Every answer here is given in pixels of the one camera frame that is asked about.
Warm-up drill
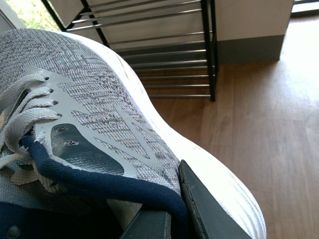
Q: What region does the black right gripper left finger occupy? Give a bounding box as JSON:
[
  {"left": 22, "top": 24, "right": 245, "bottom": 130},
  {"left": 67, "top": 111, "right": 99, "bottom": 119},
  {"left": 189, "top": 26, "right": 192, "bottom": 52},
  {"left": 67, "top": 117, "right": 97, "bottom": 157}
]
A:
[{"left": 120, "top": 208, "right": 171, "bottom": 239}]

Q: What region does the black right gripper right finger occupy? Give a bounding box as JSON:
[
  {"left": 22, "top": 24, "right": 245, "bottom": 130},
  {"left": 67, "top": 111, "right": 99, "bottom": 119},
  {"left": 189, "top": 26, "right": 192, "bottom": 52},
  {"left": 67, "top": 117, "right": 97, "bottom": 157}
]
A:
[{"left": 179, "top": 160, "right": 250, "bottom": 239}]

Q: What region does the grey knit sneaker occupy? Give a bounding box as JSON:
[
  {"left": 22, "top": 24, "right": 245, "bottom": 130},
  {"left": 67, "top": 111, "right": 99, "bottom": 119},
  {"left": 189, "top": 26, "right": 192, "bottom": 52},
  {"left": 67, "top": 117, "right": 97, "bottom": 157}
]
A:
[{"left": 0, "top": 28, "right": 267, "bottom": 239}]

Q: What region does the black metal shoe rack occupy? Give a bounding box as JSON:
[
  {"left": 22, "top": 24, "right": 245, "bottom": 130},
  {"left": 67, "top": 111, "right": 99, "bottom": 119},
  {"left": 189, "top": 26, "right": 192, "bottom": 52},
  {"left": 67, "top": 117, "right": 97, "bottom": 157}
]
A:
[{"left": 43, "top": 0, "right": 219, "bottom": 101}]

